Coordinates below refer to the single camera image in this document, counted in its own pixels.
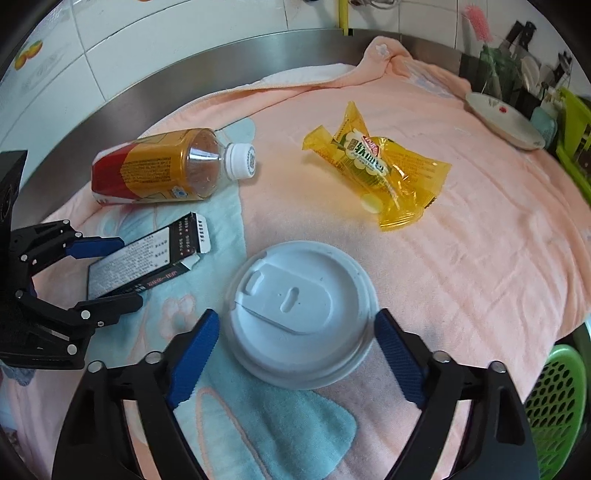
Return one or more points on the peach flower-print towel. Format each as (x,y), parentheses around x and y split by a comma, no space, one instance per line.
(461,258)

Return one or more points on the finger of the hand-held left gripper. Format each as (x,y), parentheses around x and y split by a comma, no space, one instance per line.
(111,307)
(92,247)

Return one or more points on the green glass jar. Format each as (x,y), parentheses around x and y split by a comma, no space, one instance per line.
(496,69)

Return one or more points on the orange fruit wall sticker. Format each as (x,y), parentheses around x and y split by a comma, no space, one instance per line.
(27,54)

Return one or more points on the plastic bottle with red-yellow label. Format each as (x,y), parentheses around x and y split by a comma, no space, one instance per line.
(152,166)

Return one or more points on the black cardboard box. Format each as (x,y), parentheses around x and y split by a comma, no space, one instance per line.
(134,263)

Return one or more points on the green plastic dish rack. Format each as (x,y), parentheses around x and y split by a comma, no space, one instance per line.
(575,134)

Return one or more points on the white plate with red mark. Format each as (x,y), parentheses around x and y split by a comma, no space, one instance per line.
(498,117)

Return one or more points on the yellow candy wrapper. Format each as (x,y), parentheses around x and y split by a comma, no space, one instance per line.
(369,161)

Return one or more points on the white plastic cup lid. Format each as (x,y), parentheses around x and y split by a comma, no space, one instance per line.
(300,314)

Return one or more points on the pink bottle brush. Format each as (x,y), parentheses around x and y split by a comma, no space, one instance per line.
(478,23)

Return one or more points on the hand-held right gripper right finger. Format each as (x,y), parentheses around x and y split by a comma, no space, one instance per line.
(399,364)

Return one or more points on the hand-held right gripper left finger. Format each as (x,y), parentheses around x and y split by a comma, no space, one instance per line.
(194,364)

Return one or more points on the green perforated plastic basket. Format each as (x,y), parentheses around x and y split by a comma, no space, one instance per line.
(554,406)

